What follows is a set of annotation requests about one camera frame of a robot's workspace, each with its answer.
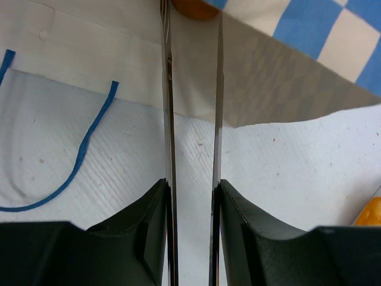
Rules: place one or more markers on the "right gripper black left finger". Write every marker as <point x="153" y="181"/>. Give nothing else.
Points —
<point x="125" y="249"/>

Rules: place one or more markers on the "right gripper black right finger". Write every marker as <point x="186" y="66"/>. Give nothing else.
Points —
<point x="260" y="249"/>

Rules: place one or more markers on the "metal tongs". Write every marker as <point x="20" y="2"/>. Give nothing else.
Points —
<point x="172" y="234"/>

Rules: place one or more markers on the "long ridged orange bread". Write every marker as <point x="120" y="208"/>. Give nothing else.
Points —
<point x="370" y="215"/>

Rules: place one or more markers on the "checkered paper bag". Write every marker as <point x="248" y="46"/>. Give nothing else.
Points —
<point x="114" y="47"/>

